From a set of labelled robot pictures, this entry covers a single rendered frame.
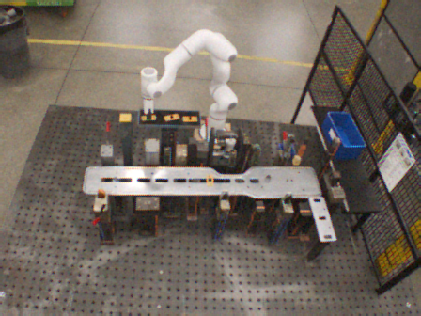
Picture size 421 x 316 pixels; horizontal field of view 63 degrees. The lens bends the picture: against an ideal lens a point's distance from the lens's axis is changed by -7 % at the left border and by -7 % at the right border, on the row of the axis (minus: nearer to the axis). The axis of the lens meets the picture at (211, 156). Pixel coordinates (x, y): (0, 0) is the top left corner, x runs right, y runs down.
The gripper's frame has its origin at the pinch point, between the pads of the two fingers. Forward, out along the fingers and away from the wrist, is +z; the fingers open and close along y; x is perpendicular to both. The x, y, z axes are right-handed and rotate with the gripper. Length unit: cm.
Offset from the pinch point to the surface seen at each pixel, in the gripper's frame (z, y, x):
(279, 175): 19, 38, 74
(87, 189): 18, 36, -37
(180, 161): 15.6, 23.6, 16.3
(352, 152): 9, 33, 124
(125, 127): 7.4, 1.6, -14.0
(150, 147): 7.4, 18.3, -0.6
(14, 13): 50, -222, -127
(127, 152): 31.1, 1.0, -14.0
